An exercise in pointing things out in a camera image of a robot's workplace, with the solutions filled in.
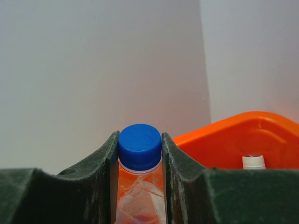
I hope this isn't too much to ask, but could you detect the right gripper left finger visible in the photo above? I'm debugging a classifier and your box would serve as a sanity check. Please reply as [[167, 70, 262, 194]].
[[0, 131, 119, 224]]

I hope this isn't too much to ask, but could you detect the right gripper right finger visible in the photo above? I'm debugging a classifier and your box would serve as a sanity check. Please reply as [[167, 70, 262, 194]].
[[162, 133, 299, 224]]

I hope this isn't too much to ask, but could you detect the small blue label bottle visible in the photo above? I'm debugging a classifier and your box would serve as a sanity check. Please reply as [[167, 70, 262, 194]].
[[242, 154, 266, 170]]

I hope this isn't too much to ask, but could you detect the orange plastic bin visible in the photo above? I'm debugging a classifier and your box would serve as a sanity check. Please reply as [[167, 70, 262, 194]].
[[174, 111, 299, 169]]

